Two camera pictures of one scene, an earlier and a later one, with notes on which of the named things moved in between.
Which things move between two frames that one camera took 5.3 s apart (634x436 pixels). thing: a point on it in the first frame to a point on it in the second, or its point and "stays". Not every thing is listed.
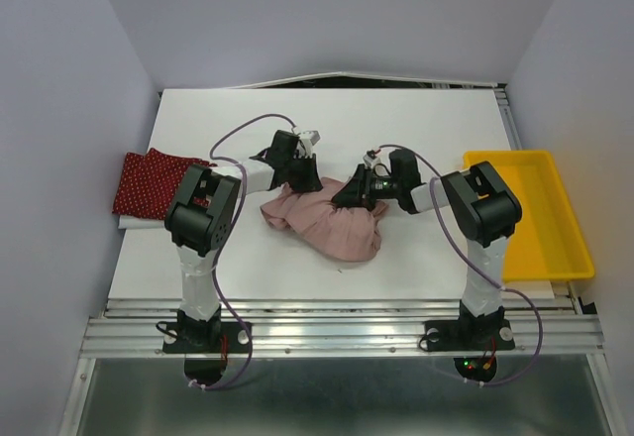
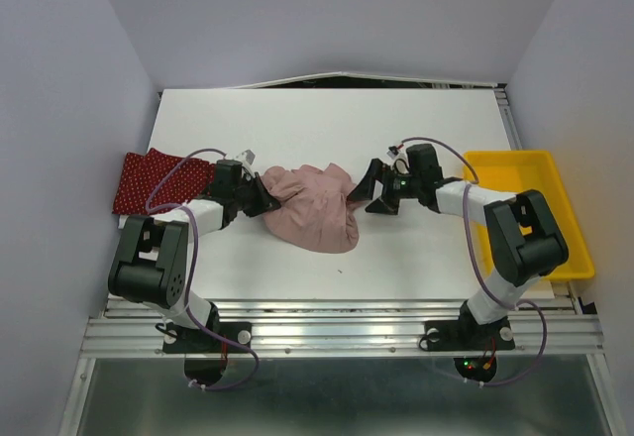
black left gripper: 310,181 to 265,202
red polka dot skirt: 148,183 stays
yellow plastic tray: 548,243 stays
